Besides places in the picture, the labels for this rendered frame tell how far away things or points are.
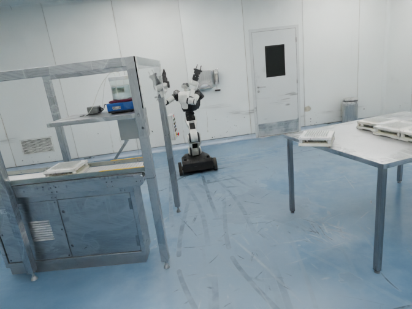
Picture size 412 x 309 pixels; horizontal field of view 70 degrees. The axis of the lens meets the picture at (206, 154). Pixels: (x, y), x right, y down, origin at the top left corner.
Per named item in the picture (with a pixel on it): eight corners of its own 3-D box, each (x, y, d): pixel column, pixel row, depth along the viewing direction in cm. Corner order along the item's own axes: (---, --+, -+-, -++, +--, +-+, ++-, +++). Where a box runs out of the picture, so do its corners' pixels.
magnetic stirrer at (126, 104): (141, 107, 235) (139, 96, 232) (135, 111, 214) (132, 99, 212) (116, 110, 236) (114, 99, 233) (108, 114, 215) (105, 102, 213)
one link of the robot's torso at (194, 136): (189, 144, 440) (184, 121, 466) (200, 143, 441) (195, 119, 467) (188, 138, 427) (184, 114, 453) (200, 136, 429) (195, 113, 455)
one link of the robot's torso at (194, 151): (188, 151, 476) (186, 131, 437) (200, 149, 478) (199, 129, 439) (189, 159, 467) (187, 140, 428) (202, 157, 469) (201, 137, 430)
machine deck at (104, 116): (146, 111, 239) (145, 106, 238) (135, 119, 202) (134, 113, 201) (72, 120, 241) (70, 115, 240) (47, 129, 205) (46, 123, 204)
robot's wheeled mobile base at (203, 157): (179, 162, 504) (176, 143, 494) (209, 158, 508) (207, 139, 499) (181, 175, 442) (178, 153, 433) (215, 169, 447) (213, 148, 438)
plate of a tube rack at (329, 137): (335, 132, 244) (335, 130, 243) (331, 140, 223) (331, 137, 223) (304, 132, 256) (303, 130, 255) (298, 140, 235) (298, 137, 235)
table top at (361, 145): (403, 114, 323) (403, 110, 322) (539, 129, 221) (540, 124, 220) (283, 138, 282) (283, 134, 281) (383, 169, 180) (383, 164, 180)
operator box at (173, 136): (177, 136, 322) (174, 113, 315) (176, 140, 306) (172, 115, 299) (171, 137, 322) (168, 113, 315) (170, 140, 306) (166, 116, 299)
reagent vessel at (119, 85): (135, 97, 229) (130, 72, 224) (130, 99, 214) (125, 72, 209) (116, 99, 229) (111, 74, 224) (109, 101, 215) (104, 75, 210)
